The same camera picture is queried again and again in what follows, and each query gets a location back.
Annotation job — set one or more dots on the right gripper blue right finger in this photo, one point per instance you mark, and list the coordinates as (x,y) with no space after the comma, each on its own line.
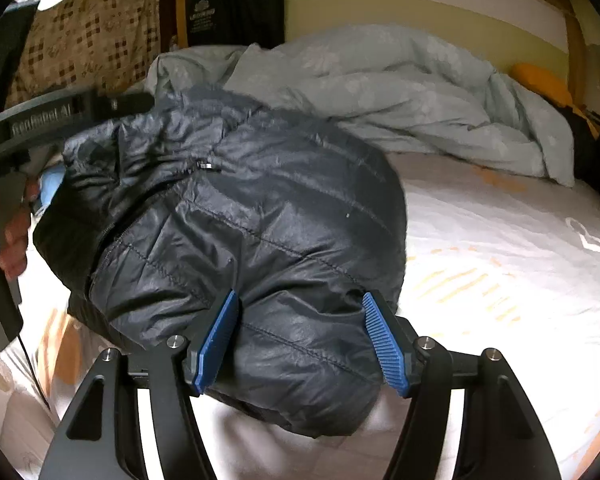
(501,435)

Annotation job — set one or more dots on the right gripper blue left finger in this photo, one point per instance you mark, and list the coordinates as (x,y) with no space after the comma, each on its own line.
(99,436)

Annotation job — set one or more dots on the dark grey puffer jacket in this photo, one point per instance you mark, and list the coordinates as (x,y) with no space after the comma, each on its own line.
(159,214)

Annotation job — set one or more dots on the person's left hand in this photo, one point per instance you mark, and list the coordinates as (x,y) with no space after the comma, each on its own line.
(13,258)

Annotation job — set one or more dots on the blue cloth item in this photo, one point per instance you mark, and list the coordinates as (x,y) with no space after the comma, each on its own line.
(49,181)

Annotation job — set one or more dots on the brown checkered curtain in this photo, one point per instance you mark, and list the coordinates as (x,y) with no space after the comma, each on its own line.
(108,44)

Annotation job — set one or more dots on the black hanging garment bag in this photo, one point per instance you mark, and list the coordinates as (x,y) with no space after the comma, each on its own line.
(235,22)

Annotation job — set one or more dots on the black coat on bed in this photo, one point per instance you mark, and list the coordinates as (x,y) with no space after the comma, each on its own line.
(586,150)

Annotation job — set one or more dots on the light blue floral duvet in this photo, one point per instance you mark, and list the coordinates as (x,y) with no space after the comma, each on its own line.
(399,88)

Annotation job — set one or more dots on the orange pillow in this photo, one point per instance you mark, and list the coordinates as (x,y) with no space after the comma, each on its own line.
(546,84)

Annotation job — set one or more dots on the wooden bunk bed frame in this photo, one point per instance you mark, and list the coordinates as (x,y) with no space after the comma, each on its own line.
(543,33)

